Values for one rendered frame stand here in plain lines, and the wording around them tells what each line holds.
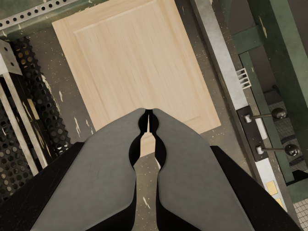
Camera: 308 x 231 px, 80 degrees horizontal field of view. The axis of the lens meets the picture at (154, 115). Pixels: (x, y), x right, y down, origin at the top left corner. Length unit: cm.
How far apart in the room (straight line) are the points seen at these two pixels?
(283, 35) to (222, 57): 22
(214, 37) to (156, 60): 22
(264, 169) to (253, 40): 50
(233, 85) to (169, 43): 28
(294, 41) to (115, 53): 63
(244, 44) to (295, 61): 19
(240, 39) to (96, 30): 55
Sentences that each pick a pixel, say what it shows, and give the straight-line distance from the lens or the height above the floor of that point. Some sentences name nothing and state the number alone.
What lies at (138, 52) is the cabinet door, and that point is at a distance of 71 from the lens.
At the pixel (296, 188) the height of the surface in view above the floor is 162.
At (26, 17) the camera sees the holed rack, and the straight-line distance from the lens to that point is 82.
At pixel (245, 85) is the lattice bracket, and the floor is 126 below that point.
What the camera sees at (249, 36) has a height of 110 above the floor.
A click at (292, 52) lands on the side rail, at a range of 84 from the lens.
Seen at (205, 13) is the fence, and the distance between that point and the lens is 76.
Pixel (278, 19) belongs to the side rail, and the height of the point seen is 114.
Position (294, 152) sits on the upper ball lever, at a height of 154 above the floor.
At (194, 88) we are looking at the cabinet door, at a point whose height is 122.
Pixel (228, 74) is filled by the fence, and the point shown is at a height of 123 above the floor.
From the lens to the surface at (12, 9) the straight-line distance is 86.
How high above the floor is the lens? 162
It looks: 33 degrees down
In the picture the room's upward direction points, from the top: 158 degrees clockwise
